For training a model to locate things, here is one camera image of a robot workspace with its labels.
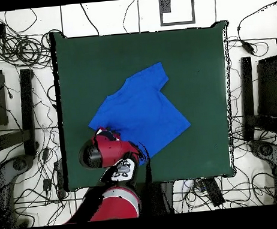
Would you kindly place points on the blue laundry garment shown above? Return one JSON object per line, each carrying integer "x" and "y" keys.
{"x": 142, "y": 107}

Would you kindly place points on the long black box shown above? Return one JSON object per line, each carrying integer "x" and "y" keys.
{"x": 214, "y": 192}

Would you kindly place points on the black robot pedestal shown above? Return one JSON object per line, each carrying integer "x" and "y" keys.
{"x": 157, "y": 198}

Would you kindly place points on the small black adapter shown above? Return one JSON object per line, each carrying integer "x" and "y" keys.
{"x": 47, "y": 184}

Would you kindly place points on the grey floor frame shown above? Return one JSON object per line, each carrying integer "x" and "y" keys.
{"x": 178, "y": 22}

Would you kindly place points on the grey chair base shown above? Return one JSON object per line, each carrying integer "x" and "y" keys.
{"x": 20, "y": 163}
{"x": 266, "y": 150}

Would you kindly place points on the dark green table cloth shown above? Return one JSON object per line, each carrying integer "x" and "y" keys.
{"x": 89, "y": 70}

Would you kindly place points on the black power adapter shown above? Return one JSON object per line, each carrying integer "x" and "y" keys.
{"x": 247, "y": 47}

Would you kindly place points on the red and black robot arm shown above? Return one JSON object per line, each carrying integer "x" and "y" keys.
{"x": 113, "y": 152}

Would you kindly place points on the black power strip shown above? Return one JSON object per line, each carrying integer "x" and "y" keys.
{"x": 60, "y": 179}

